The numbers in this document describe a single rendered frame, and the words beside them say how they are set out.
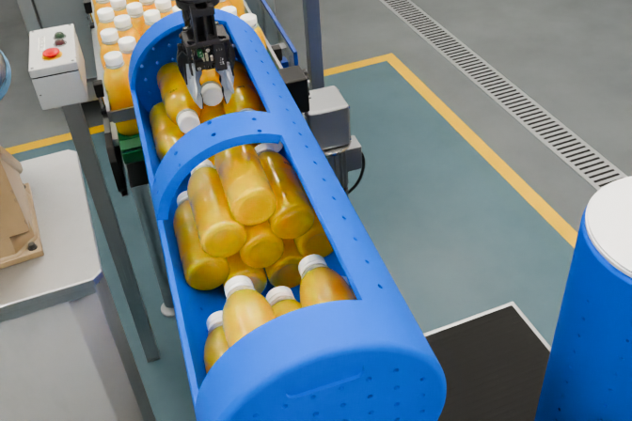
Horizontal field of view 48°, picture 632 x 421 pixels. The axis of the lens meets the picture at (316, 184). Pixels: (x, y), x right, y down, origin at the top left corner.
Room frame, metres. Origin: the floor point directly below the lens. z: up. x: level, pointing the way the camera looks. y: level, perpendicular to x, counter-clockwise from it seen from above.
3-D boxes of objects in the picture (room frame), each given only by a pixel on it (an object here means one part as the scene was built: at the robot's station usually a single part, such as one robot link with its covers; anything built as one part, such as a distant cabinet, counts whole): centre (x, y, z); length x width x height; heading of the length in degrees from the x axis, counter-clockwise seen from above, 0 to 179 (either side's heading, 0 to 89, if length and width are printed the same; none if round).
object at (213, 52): (1.07, 0.16, 1.29); 0.09 x 0.08 x 0.12; 14
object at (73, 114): (1.44, 0.56, 0.50); 0.04 x 0.04 x 1.00; 14
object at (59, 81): (1.44, 0.56, 1.05); 0.20 x 0.10 x 0.10; 14
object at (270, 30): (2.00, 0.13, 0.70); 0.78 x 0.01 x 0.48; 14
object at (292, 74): (1.41, 0.05, 0.95); 0.10 x 0.07 x 0.10; 104
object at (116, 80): (1.39, 0.42, 0.99); 0.07 x 0.07 x 0.18
